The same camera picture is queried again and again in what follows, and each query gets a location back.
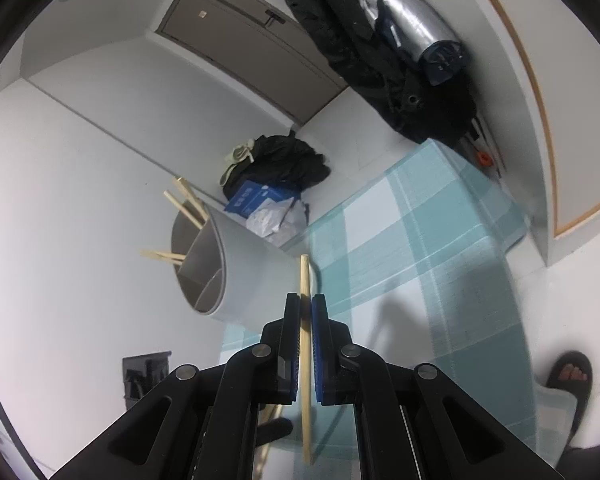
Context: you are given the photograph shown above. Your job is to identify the grey door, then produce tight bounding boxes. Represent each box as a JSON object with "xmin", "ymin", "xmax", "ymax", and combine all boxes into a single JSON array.
[{"xmin": 155, "ymin": 0, "xmax": 351, "ymax": 126}]

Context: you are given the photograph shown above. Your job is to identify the black bag pile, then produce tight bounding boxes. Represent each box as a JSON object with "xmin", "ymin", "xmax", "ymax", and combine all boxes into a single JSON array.
[{"xmin": 225, "ymin": 132, "xmax": 331, "ymax": 201}]

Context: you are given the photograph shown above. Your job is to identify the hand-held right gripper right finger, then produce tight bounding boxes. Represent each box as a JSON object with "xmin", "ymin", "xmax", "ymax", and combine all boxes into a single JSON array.
[{"xmin": 312, "ymin": 294, "xmax": 566, "ymax": 480}]

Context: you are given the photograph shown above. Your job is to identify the small grey plastic bag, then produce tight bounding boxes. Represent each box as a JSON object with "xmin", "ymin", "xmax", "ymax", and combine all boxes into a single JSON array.
[{"xmin": 246, "ymin": 202, "xmax": 295, "ymax": 237}]

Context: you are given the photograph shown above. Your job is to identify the silver foil cloth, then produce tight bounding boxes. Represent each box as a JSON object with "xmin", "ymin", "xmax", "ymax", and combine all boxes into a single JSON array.
[{"xmin": 337, "ymin": 0, "xmax": 467, "ymax": 86}]

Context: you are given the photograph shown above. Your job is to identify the blue cardboard box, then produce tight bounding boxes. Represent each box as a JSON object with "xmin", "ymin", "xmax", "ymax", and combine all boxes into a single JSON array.
[{"xmin": 224, "ymin": 180, "xmax": 301, "ymax": 218}]

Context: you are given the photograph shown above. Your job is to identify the large grey plastic bag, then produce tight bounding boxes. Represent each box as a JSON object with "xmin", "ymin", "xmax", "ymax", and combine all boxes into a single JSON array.
[{"xmin": 260, "ymin": 199, "xmax": 311, "ymax": 249}]

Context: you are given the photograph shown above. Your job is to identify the beige cloth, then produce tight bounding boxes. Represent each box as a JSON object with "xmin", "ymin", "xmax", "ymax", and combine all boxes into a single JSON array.
[{"xmin": 219, "ymin": 142, "xmax": 256, "ymax": 186}]

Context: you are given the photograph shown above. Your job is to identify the black hanging jacket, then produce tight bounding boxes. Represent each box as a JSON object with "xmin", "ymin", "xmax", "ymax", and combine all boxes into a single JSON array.
[{"xmin": 280, "ymin": 0, "xmax": 478, "ymax": 143}]

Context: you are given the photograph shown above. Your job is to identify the grey divided utensil holder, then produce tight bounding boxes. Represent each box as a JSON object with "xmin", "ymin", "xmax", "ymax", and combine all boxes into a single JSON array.
[{"xmin": 171, "ymin": 205, "xmax": 301, "ymax": 322}]

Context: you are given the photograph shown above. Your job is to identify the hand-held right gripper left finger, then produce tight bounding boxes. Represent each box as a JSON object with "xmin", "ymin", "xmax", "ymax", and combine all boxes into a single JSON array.
[{"xmin": 50, "ymin": 294, "xmax": 301, "ymax": 480}]

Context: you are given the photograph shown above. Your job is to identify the person's right foot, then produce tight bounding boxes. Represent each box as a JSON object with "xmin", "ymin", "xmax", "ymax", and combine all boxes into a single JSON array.
[{"xmin": 555, "ymin": 362, "xmax": 589, "ymax": 392}]

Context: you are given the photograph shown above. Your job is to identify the black slipper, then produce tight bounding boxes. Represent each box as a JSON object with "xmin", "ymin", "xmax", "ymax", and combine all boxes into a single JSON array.
[{"xmin": 545, "ymin": 351, "xmax": 594, "ymax": 456}]

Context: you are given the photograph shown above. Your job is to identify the teal plaid tablecloth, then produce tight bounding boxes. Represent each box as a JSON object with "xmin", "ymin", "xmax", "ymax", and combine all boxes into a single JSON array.
[{"xmin": 222, "ymin": 140, "xmax": 538, "ymax": 453}]

